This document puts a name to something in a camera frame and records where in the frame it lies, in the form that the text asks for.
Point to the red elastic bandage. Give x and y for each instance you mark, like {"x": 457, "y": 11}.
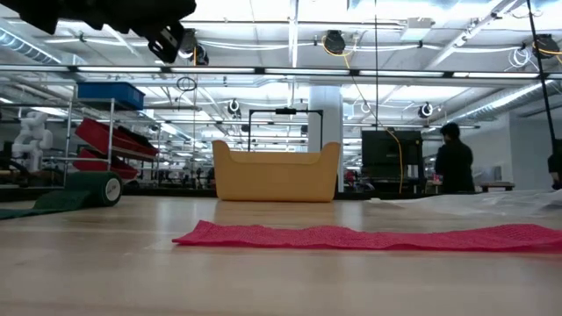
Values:
{"x": 351, "y": 239}

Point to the green elastic bandage roll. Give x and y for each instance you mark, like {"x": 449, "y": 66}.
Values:
{"x": 94, "y": 186}

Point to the blue plastic storage bin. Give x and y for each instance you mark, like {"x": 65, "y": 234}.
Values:
{"x": 110, "y": 94}

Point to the red plastic storage bin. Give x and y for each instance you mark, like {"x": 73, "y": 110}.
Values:
{"x": 90, "y": 164}
{"x": 94, "y": 134}

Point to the metal shelf rack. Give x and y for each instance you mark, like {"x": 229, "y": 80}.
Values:
{"x": 68, "y": 145}

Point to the white robot figure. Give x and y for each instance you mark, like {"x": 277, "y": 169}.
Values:
{"x": 33, "y": 140}

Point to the yellow plastic basin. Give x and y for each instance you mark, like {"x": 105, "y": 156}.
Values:
{"x": 276, "y": 180}

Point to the white pillar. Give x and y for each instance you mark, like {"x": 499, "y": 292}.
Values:
{"x": 327, "y": 114}

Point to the black floor stand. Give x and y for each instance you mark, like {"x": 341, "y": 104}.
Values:
{"x": 376, "y": 66}

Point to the black monitor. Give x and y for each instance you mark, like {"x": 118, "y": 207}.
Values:
{"x": 382, "y": 151}

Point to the person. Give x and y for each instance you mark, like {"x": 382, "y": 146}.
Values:
{"x": 556, "y": 162}
{"x": 454, "y": 162}

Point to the clear plastic bag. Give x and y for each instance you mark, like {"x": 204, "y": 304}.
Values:
{"x": 483, "y": 204}

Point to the wooden background table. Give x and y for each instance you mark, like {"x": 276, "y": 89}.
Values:
{"x": 496, "y": 185}

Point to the black diagonal strut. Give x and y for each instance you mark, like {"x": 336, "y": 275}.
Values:
{"x": 542, "y": 74}

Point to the grey spiral ventilation duct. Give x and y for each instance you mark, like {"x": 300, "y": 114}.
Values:
{"x": 22, "y": 46}

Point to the black distant rig frame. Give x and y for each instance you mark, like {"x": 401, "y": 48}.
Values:
{"x": 285, "y": 111}

